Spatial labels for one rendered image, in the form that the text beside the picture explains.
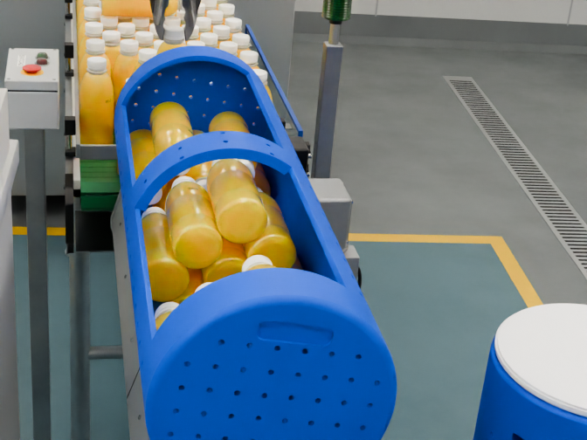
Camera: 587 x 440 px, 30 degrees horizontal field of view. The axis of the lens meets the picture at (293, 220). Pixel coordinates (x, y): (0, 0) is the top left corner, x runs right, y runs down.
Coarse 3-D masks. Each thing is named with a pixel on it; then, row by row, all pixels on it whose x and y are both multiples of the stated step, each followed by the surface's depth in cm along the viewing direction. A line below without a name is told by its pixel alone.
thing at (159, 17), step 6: (156, 0) 205; (162, 0) 204; (168, 0) 206; (156, 6) 206; (162, 6) 206; (156, 12) 206; (162, 12) 207; (156, 18) 207; (162, 18) 207; (156, 24) 207; (162, 24) 208; (156, 30) 208; (162, 30) 208; (162, 36) 209
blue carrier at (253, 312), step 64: (192, 64) 192; (128, 128) 195; (192, 128) 198; (256, 128) 200; (128, 192) 159; (128, 256) 150; (320, 256) 158; (192, 320) 116; (256, 320) 116; (320, 320) 117; (192, 384) 118; (256, 384) 120; (320, 384) 121; (384, 384) 123
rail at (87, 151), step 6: (84, 144) 213; (90, 144) 213; (96, 144) 213; (84, 150) 213; (90, 150) 213; (96, 150) 213; (102, 150) 213; (108, 150) 214; (114, 150) 214; (84, 156) 213; (90, 156) 213; (96, 156) 214; (102, 156) 214; (108, 156) 214; (114, 156) 214
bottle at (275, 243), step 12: (264, 204) 159; (276, 204) 162; (276, 216) 157; (276, 228) 153; (264, 240) 151; (276, 240) 151; (288, 240) 152; (252, 252) 151; (264, 252) 152; (276, 252) 152; (288, 252) 152; (276, 264) 153; (288, 264) 153
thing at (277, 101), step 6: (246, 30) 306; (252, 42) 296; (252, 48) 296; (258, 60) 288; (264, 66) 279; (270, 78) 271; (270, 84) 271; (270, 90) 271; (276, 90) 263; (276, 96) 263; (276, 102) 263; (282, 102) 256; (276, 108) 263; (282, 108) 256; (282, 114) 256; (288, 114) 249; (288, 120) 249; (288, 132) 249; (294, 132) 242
